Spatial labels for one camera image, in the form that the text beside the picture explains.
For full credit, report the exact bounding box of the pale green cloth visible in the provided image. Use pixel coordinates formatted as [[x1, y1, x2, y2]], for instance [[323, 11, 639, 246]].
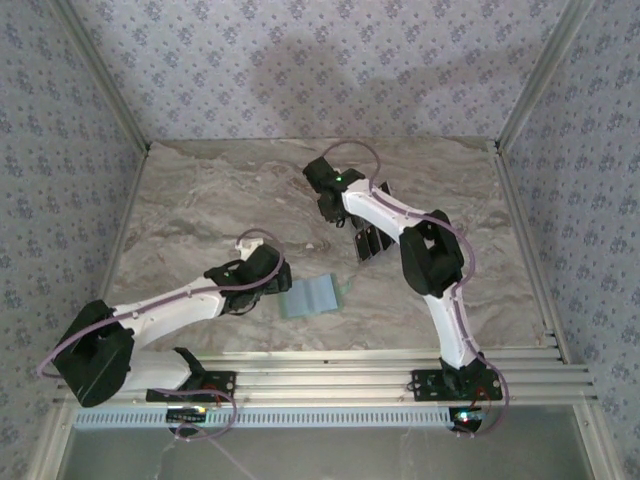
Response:
[[277, 272, 352, 321]]

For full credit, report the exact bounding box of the black tiered card stand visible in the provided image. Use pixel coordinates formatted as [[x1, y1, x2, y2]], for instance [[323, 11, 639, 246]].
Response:
[[351, 178, 396, 265]]

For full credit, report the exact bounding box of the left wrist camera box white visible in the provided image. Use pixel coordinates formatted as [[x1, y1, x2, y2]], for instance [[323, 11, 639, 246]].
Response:
[[234, 238, 264, 261]]

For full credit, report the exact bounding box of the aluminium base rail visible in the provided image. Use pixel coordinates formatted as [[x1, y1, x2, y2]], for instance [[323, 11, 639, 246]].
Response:
[[54, 349, 600, 407]]

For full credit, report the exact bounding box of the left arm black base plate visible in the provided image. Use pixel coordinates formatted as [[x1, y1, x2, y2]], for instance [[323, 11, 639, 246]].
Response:
[[145, 370, 238, 404]]

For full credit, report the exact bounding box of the grey slotted cable duct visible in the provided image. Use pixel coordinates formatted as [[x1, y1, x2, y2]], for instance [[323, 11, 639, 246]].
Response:
[[72, 405, 454, 431]]

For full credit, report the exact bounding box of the right aluminium table edge rail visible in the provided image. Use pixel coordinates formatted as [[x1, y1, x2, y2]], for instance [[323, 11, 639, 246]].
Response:
[[488, 141, 572, 365]]

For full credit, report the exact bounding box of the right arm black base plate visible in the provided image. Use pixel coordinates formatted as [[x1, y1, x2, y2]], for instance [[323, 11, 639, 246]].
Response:
[[410, 369, 504, 404]]

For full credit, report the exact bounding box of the right aluminium frame post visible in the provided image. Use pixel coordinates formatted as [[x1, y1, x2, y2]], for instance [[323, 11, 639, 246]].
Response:
[[498, 0, 597, 151]]

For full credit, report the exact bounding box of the aluminium frame post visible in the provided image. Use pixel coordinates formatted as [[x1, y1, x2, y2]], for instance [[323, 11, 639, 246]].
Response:
[[498, 0, 597, 151], [49, 0, 152, 154]]

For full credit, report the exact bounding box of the left aluminium frame post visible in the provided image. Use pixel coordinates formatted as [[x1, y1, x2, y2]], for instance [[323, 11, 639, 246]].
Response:
[[49, 0, 152, 154]]

